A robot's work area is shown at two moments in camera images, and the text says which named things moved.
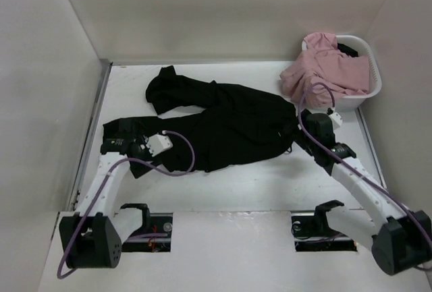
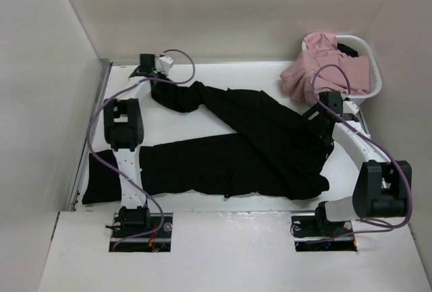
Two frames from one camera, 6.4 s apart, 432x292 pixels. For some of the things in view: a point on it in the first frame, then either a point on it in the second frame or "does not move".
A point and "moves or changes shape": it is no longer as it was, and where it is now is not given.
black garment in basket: [347, 50] does not move
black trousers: [201, 125] moves or changes shape
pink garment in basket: [322, 61] does not move
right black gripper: [299, 141] -> [320, 112]
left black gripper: [142, 141] -> [163, 75]
